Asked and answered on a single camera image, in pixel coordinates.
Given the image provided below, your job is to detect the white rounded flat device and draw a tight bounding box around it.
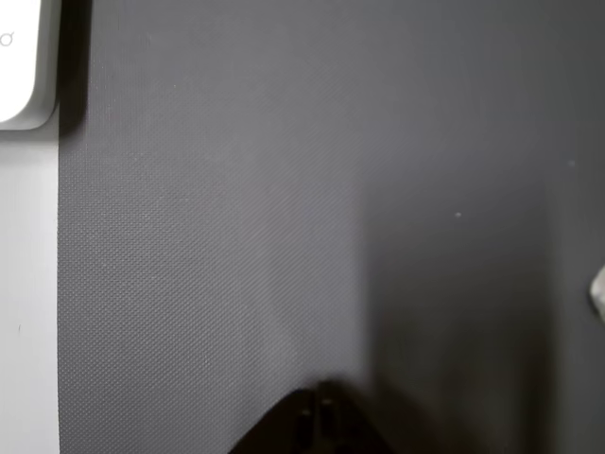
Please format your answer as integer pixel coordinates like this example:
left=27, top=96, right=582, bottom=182
left=0, top=0, right=61, bottom=131

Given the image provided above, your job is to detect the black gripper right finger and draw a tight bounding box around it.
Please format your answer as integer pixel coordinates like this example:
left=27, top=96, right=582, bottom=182
left=317, top=380, right=394, bottom=454

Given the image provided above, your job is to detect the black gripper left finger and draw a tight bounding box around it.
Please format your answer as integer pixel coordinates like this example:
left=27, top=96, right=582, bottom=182
left=227, top=387, right=318, bottom=454

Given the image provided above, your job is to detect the white small object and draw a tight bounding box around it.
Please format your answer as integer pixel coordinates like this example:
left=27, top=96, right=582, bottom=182
left=588, top=264, right=605, bottom=323

